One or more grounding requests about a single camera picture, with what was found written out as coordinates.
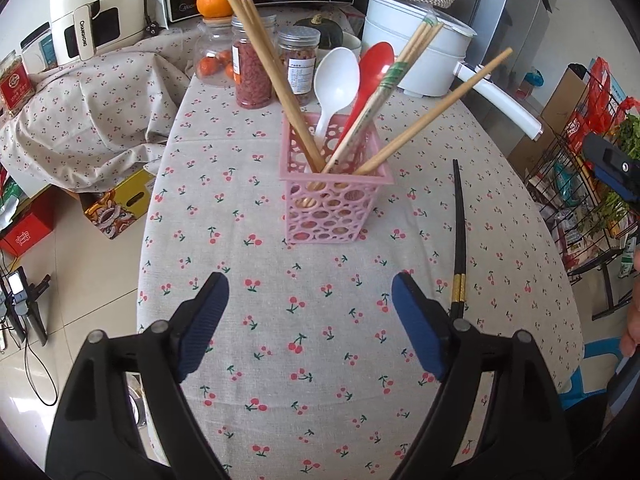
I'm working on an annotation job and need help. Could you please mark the brown cardboard box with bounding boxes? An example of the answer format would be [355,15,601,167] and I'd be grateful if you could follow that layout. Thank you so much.
[507,67,588,181]

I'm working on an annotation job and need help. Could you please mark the green leafy vegetables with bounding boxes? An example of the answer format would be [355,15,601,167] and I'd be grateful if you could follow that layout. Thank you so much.
[592,114,640,233]

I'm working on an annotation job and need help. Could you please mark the cherry print tablecloth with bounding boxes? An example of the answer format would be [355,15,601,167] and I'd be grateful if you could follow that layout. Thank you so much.
[0,0,586,480]

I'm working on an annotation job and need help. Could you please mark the yellow printed cardboard box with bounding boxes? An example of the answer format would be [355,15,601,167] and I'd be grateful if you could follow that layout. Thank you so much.
[80,167,156,238]

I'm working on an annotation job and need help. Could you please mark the white electric cooking pot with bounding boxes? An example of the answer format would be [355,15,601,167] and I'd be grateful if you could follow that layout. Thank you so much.
[360,0,545,141]

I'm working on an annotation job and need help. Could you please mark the white air fryer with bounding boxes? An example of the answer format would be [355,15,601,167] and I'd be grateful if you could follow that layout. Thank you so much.
[49,0,148,67]

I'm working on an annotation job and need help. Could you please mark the black chopstick with gold band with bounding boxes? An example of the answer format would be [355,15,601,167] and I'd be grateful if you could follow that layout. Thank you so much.
[454,160,469,322]
[451,159,463,319]

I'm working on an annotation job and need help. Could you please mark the container with teal label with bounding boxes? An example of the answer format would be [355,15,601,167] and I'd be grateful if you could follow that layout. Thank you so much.
[20,25,57,74]

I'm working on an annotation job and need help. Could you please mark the red snack bag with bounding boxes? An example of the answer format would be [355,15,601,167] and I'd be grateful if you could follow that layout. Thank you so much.
[565,57,640,156]

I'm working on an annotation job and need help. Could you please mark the silver refrigerator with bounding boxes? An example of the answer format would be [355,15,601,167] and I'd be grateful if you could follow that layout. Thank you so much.
[460,0,553,111]

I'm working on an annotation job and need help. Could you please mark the black wire storage rack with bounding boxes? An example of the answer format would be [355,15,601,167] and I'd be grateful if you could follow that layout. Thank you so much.
[525,60,640,322]

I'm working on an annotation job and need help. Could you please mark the dark green pumpkin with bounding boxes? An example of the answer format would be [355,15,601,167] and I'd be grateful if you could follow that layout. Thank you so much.
[293,14,344,49]

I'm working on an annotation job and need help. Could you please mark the glass jar with cork lid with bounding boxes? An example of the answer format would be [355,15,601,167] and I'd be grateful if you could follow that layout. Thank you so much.
[194,17,238,88]

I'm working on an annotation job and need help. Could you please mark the black floor cable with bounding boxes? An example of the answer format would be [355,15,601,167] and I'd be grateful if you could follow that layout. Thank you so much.
[24,345,59,407]

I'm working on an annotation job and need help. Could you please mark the white printed chopstick green band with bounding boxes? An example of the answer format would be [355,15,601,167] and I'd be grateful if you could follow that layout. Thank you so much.
[327,23,446,173]
[322,22,443,173]

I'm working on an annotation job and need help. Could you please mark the person's right hand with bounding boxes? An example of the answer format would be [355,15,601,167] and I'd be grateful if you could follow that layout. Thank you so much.
[620,249,640,357]

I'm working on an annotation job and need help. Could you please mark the pink perforated plastic basket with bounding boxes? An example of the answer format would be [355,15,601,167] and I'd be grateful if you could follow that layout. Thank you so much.
[280,112,396,246]

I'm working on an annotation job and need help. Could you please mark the red plastic spoon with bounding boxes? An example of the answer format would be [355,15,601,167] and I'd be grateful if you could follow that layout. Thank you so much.
[340,42,396,146]

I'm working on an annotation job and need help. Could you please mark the red cardboard box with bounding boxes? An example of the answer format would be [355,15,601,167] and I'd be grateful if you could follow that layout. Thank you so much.
[0,195,56,256]

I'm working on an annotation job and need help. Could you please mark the red tin box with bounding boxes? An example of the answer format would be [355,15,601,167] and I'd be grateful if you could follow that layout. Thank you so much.
[0,52,36,116]

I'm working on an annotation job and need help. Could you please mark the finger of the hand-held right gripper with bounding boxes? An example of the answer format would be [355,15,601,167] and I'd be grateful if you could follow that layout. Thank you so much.
[582,132,640,175]
[592,166,640,202]

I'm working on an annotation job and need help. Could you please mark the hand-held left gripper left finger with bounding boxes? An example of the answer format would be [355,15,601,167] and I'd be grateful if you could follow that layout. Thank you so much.
[45,272,231,480]

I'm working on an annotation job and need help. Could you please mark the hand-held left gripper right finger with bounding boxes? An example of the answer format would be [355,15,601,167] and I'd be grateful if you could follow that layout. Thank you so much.
[391,272,573,480]

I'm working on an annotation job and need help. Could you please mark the labelled jar of dried fruit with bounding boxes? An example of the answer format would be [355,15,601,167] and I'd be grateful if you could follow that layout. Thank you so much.
[276,26,321,107]

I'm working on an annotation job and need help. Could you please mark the white plastic spoon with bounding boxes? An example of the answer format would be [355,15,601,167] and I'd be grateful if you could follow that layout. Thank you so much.
[312,47,361,150]

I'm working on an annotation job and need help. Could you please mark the long thick wooden chopstick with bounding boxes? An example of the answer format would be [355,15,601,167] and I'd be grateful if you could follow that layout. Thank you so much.
[241,0,327,172]
[354,47,514,176]
[211,0,321,173]

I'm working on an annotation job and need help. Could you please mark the blue plastic stool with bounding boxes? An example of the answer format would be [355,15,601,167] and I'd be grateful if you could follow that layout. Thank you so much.
[560,340,619,409]

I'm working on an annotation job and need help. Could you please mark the jar of red goji berries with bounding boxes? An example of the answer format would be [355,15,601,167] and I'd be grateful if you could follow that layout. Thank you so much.
[231,14,278,110]

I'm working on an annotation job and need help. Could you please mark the black tripod stand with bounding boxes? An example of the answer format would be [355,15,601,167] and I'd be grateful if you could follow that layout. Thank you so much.
[0,267,51,350]

